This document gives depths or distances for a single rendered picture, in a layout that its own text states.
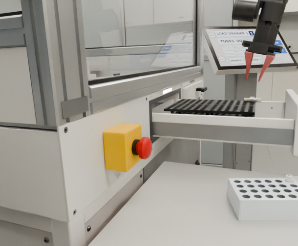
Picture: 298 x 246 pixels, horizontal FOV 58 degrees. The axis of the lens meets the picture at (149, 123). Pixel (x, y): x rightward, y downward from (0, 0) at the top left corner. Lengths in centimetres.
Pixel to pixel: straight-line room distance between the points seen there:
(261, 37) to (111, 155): 52
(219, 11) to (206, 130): 191
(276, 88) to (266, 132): 318
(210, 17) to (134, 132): 208
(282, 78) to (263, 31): 302
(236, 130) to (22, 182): 45
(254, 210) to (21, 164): 38
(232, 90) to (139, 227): 134
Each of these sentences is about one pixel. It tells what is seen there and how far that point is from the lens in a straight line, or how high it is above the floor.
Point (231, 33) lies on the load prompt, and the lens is 172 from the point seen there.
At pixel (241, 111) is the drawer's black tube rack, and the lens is 69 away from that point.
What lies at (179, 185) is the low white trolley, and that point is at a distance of 60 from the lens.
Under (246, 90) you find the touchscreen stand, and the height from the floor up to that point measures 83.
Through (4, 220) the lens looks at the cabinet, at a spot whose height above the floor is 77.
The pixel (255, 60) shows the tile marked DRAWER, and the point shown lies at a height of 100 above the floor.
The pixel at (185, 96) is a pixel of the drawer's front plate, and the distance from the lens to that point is 96.
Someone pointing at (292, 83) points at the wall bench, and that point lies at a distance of 383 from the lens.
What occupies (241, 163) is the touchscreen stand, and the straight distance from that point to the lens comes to 184.
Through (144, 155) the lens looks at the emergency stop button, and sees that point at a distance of 47.
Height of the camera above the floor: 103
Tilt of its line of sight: 13 degrees down
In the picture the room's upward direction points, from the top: 2 degrees counter-clockwise
